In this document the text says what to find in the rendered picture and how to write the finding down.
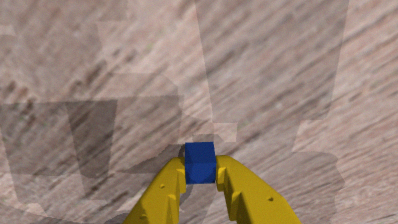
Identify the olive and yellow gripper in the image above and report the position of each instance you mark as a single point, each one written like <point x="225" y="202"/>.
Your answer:
<point x="249" y="199"/>

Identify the blue cube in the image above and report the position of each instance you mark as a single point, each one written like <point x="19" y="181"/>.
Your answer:
<point x="200" y="163"/>

